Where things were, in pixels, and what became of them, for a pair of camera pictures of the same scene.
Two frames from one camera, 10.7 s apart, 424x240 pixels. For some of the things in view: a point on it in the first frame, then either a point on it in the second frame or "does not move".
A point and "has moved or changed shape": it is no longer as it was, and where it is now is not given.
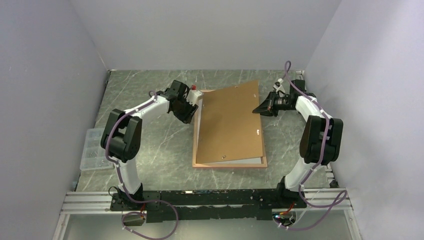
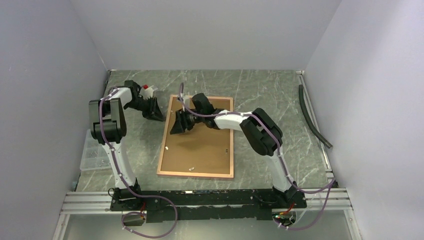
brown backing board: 229,130 has moved or changed shape
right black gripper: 267,108 to 180,124
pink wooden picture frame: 263,156 to 194,174
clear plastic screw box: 94,156 does not move
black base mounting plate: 170,206 does not move
